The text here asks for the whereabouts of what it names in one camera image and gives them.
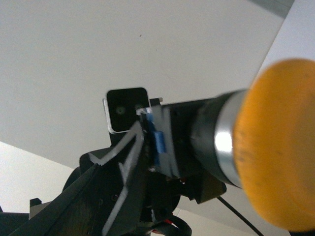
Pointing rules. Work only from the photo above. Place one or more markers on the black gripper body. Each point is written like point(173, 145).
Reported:
point(163, 187)

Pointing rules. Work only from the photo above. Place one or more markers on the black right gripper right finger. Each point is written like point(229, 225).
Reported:
point(202, 187)

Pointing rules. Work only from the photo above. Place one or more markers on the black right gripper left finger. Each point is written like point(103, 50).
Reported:
point(106, 200)

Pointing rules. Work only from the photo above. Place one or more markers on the yellow push button switch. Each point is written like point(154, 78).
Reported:
point(260, 139)

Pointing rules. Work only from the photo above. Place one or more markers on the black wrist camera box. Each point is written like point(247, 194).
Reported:
point(120, 107)

